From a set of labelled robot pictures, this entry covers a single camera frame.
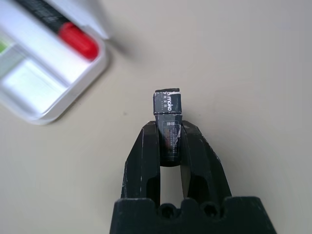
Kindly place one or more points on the white plastic pencil case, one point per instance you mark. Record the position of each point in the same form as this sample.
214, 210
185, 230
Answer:
48, 97

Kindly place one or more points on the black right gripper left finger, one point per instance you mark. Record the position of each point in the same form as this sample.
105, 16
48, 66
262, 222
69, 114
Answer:
141, 165

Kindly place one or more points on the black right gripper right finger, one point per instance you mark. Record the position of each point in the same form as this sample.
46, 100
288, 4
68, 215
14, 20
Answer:
202, 165

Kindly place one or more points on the black marker with red cap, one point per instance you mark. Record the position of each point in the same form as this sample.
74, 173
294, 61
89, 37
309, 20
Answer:
75, 41

